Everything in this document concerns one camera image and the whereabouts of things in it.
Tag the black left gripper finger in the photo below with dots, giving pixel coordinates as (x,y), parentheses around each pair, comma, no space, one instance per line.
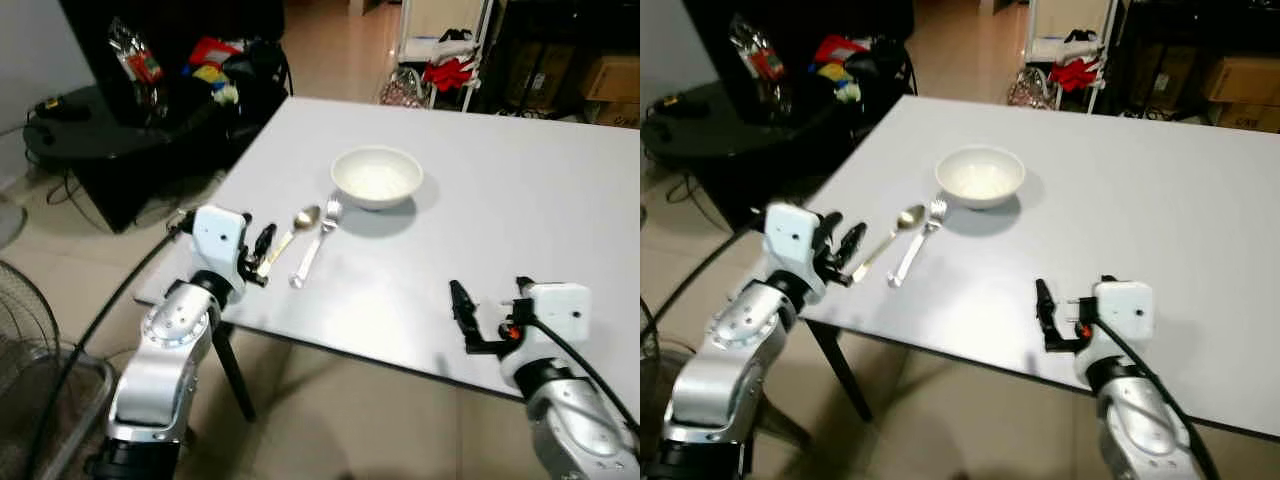
(855,240)
(842,277)
(258,278)
(266,240)

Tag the metal spoon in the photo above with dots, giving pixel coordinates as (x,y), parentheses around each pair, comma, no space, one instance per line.
(893,240)
(295,235)

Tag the metal fork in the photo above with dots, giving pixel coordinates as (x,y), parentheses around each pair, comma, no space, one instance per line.
(915,245)
(315,245)

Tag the black table leg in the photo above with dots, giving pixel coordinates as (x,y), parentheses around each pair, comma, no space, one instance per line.
(838,370)
(233,370)

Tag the white round bowl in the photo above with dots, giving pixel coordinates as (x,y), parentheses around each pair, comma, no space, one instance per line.
(980,176)
(377,177)

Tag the black glass TV stand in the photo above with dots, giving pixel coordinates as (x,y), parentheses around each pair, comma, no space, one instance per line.
(720,145)
(110,150)

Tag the black bag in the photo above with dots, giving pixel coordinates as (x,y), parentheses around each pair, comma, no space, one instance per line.
(255,70)
(882,65)

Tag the yellow packet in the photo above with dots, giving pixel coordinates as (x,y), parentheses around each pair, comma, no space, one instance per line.
(832,71)
(208,73)

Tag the red packet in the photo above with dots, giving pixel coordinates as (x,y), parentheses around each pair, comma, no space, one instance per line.
(838,47)
(213,50)

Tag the printed brown cardboard box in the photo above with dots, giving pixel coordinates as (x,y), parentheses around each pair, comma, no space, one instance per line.
(620,114)
(1250,116)

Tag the red cloth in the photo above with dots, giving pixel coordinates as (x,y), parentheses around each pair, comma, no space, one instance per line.
(450,74)
(1075,74)

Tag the dark cardboard box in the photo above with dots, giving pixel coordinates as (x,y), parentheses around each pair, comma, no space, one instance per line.
(1167,75)
(543,75)

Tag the silver snack bag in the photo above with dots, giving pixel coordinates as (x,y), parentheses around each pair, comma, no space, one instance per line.
(135,55)
(755,50)

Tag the small black device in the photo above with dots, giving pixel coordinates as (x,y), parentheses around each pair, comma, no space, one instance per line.
(667,104)
(50,108)

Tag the large brown cardboard box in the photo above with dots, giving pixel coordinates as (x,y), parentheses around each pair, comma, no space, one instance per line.
(612,78)
(1242,78)

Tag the black television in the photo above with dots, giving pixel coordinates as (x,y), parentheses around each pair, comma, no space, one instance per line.
(800,15)
(175,20)

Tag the white metal rack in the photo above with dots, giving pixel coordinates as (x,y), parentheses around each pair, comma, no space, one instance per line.
(480,40)
(1105,40)

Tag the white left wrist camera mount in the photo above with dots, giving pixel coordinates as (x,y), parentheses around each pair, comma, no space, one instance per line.
(215,240)
(790,240)

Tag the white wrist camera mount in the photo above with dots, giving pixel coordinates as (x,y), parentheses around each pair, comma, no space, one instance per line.
(560,310)
(790,240)
(1125,315)
(215,240)

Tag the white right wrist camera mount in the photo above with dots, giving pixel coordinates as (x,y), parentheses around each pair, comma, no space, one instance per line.
(560,310)
(1125,315)

